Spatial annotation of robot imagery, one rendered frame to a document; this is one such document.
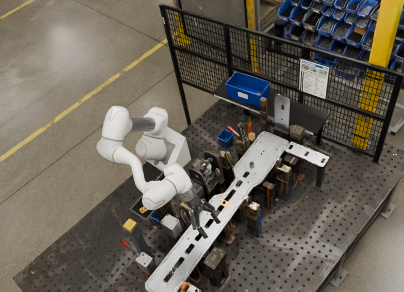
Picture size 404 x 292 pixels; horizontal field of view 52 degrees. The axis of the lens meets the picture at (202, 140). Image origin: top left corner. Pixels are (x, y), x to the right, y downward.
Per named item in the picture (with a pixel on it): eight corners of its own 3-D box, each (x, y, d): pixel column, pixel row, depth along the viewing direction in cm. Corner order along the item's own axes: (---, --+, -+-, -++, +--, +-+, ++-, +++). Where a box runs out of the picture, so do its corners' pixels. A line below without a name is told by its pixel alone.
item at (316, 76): (326, 100, 294) (330, 66, 271) (297, 91, 304) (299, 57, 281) (327, 98, 295) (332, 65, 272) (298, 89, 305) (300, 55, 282)
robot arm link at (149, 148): (148, 157, 325) (128, 157, 306) (153, 134, 322) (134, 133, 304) (164, 163, 316) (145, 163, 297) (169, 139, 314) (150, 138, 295)
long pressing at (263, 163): (171, 308, 229) (170, 307, 228) (140, 286, 240) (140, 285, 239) (291, 142, 294) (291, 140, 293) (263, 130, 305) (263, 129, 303)
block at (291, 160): (293, 190, 302) (294, 167, 281) (279, 184, 307) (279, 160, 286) (299, 181, 306) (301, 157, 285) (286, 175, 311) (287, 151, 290)
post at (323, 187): (324, 191, 297) (327, 167, 275) (309, 185, 302) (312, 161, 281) (327, 185, 300) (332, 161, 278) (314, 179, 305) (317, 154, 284)
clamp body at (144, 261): (159, 294, 265) (145, 270, 238) (145, 284, 270) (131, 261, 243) (168, 281, 269) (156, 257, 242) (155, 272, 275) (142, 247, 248)
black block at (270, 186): (273, 215, 290) (273, 193, 268) (260, 209, 295) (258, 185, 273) (279, 207, 294) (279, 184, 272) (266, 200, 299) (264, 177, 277)
